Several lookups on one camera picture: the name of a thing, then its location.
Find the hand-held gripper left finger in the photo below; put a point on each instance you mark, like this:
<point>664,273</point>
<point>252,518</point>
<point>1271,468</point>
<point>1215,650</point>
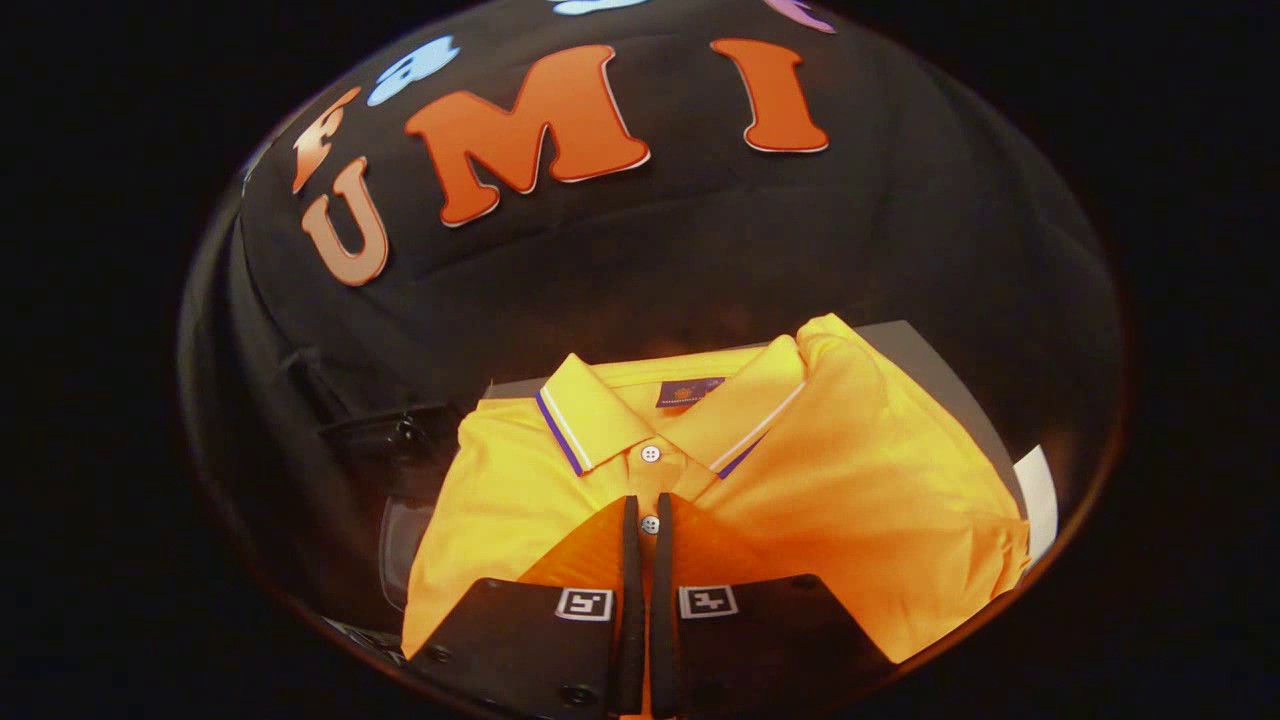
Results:
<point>630,600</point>

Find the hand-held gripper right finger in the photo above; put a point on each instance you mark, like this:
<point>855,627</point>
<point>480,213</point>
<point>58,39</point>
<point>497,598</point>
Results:
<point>664,600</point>

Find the yellow polo shirt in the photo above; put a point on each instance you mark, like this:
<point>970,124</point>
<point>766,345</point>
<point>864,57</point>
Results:
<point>850,480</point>

